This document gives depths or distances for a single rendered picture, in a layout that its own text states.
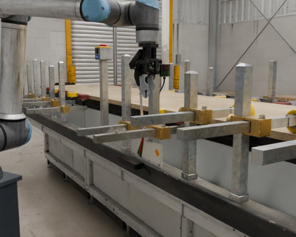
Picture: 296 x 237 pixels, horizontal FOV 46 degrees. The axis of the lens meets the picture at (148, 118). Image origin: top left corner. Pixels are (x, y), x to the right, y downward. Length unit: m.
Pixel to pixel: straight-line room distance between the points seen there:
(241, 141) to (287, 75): 8.91
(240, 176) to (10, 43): 1.18
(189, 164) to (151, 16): 0.56
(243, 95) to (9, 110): 1.14
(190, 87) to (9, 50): 0.90
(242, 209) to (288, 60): 8.96
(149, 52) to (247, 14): 9.76
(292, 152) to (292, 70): 9.12
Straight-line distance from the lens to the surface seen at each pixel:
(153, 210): 2.08
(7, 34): 1.75
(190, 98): 1.25
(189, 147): 1.28
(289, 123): 1.18
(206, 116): 1.21
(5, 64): 1.76
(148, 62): 1.33
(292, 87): 9.88
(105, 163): 2.02
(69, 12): 1.35
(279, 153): 0.74
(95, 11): 1.27
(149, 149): 1.50
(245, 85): 1.07
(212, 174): 1.54
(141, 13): 1.34
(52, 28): 9.36
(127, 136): 1.37
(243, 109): 1.07
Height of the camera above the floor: 1.12
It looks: 9 degrees down
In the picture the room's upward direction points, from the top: straight up
